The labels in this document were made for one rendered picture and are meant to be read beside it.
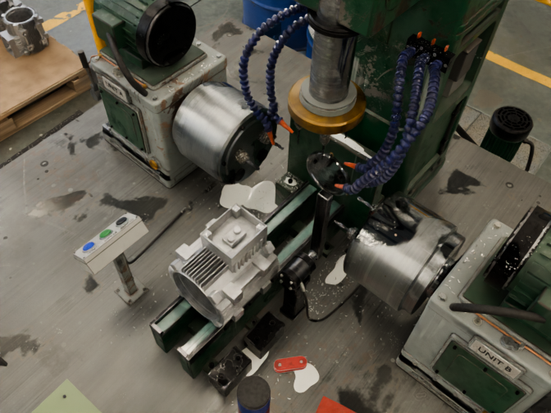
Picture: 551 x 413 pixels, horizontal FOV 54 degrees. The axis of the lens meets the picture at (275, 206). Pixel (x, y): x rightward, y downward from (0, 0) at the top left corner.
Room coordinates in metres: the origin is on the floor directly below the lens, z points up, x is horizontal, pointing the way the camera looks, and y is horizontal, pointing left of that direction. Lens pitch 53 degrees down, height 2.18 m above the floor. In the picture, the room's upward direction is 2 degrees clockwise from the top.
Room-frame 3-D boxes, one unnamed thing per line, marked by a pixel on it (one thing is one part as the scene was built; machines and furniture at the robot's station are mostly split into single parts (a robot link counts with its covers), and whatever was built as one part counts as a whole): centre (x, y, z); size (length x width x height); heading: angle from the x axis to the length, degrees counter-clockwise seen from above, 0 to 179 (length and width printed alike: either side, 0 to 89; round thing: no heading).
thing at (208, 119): (1.14, 0.19, 1.04); 0.37 x 0.25 x 0.25; 51
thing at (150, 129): (1.29, 0.38, 0.99); 0.35 x 0.31 x 0.37; 51
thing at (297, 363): (0.52, -0.06, 0.81); 0.09 x 0.03 x 0.02; 101
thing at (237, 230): (0.70, 0.09, 1.11); 0.12 x 0.11 x 0.07; 141
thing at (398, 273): (0.71, -0.34, 1.04); 0.41 x 0.25 x 0.25; 51
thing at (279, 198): (1.04, -0.04, 0.86); 0.07 x 0.06 x 0.12; 51
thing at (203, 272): (0.67, 0.12, 1.02); 0.20 x 0.19 x 0.19; 141
